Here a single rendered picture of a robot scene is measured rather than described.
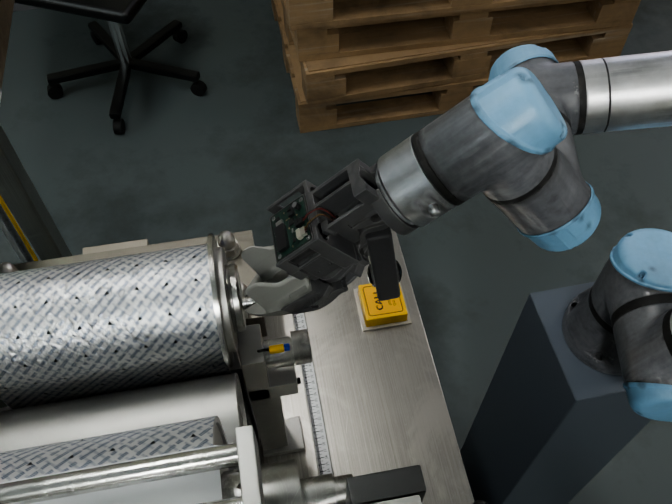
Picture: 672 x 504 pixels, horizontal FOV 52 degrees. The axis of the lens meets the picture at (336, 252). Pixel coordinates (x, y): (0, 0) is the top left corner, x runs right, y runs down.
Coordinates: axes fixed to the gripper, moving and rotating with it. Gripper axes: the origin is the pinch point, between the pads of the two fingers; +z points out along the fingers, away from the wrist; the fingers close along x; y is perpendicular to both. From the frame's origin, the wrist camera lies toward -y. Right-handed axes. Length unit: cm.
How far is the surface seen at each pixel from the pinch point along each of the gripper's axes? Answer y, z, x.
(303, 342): -7.6, 1.1, 2.3
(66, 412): 10.8, 18.3, 7.5
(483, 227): -147, 21, -94
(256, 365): -3.9, 5.2, 4.3
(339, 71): -98, 34, -149
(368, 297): -36.9, 8.6, -18.3
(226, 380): 0.0, 6.2, 6.7
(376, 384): -37.7, 11.5, -4.0
